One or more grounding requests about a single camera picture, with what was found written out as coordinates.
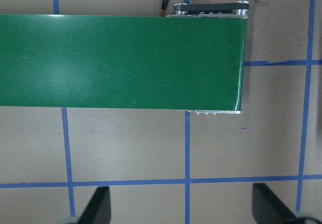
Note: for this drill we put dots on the green conveyor belt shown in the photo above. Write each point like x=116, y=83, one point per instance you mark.
x=191, y=60

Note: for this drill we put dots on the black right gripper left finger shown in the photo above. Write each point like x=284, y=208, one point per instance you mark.
x=98, y=209

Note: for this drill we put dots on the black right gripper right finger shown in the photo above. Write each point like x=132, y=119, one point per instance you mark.
x=268, y=208

